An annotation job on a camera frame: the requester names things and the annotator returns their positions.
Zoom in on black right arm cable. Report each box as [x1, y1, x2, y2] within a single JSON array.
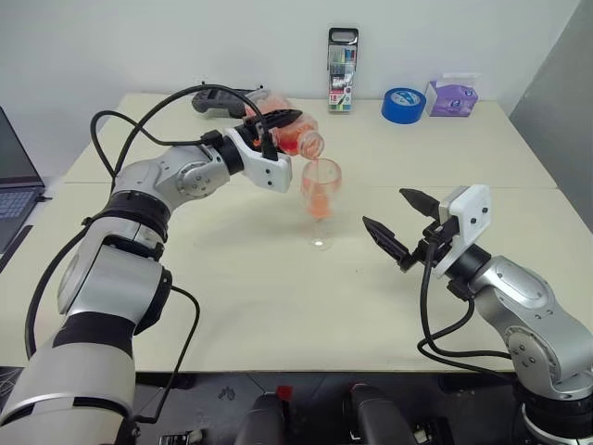
[[416, 240, 523, 379]]

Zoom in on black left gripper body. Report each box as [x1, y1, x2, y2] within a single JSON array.
[[233, 116, 280, 157]]

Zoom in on grey partition panel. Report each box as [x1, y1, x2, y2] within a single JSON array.
[[507, 0, 593, 186]]

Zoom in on grey laptop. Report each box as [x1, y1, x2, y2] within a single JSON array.
[[0, 105, 47, 274]]

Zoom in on wine glass with orange liquid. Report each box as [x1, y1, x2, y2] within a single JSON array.
[[300, 158, 344, 251]]

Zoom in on white floor cables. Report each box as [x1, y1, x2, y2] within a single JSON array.
[[0, 365, 23, 405]]

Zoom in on purple tissue box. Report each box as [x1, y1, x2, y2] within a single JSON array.
[[424, 71, 480, 118]]

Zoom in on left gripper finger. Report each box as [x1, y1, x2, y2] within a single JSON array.
[[252, 108, 306, 133]]

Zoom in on plastic bottle with orange liquid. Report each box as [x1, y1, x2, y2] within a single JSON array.
[[245, 91, 325, 161]]

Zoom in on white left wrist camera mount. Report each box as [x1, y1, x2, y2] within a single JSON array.
[[225, 125, 294, 194]]

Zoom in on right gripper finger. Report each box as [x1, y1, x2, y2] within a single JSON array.
[[361, 215, 412, 264], [398, 186, 440, 220]]

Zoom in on blue tape roll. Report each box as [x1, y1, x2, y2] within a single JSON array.
[[381, 86, 426, 125]]

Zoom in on dark rounded shape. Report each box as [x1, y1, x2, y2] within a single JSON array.
[[233, 392, 291, 445], [342, 383, 418, 445]]

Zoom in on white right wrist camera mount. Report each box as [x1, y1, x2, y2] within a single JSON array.
[[435, 184, 492, 279]]

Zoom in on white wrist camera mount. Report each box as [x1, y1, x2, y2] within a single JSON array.
[[225, 125, 294, 194], [435, 184, 492, 279]]

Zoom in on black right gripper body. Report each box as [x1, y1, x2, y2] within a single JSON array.
[[399, 214, 460, 273]]

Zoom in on marker pen pack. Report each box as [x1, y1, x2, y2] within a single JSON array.
[[327, 26, 360, 114]]

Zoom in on grey game controller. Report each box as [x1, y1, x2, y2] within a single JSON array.
[[191, 83, 268, 120]]

